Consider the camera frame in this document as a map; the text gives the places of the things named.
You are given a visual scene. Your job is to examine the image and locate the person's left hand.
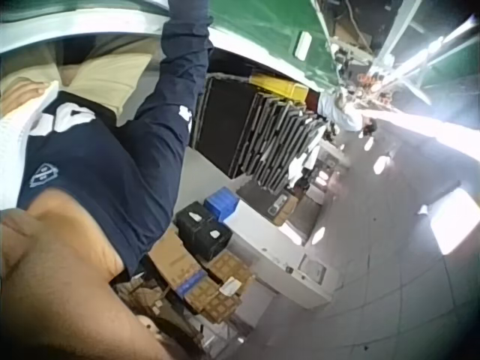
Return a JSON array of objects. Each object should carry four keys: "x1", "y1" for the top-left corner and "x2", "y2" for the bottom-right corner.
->
[{"x1": 0, "y1": 80, "x2": 50, "y2": 113}]

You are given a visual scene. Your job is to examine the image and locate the person's legs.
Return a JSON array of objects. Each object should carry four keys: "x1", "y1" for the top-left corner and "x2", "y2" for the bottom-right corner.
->
[{"x1": 44, "y1": 36, "x2": 163, "y2": 127}]

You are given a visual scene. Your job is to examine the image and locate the row of black framed trays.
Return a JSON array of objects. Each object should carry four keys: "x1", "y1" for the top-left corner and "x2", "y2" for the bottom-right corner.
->
[{"x1": 188, "y1": 73, "x2": 328, "y2": 193}]

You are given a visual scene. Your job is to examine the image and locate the brown cardboard carton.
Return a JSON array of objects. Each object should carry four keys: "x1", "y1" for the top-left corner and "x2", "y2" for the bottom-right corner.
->
[{"x1": 148, "y1": 228, "x2": 206, "y2": 292}]

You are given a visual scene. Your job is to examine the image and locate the blue plastic crate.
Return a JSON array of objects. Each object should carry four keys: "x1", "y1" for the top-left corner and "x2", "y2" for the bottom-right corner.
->
[{"x1": 203, "y1": 186, "x2": 241, "y2": 223}]

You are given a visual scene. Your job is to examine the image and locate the green work table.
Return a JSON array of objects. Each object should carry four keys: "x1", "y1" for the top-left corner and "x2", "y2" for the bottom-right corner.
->
[{"x1": 0, "y1": 0, "x2": 348, "y2": 99}]

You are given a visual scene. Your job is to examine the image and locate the yellow plastic crate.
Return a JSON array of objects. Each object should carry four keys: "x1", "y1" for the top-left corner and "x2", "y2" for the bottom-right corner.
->
[{"x1": 248, "y1": 72, "x2": 309, "y2": 105}]

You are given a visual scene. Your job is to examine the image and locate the heap of brown component trays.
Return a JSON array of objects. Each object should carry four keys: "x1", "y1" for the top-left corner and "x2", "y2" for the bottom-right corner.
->
[{"x1": 182, "y1": 250, "x2": 257, "y2": 326}]

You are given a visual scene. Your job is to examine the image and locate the brown cardboard box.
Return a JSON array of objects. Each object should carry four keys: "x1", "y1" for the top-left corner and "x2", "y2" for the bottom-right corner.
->
[{"x1": 268, "y1": 193, "x2": 299, "y2": 227}]

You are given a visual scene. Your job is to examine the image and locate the small white box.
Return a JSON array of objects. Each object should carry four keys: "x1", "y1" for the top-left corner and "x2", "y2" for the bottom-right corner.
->
[{"x1": 293, "y1": 31, "x2": 313, "y2": 61}]

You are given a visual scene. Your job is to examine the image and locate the white metal cabinet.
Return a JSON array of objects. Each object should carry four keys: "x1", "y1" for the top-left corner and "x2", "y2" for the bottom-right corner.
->
[{"x1": 223, "y1": 197, "x2": 335, "y2": 309}]

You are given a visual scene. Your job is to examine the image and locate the cluttered workbench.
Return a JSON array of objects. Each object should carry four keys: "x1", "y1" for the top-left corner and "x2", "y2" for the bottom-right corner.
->
[{"x1": 326, "y1": 0, "x2": 380, "y2": 63}]

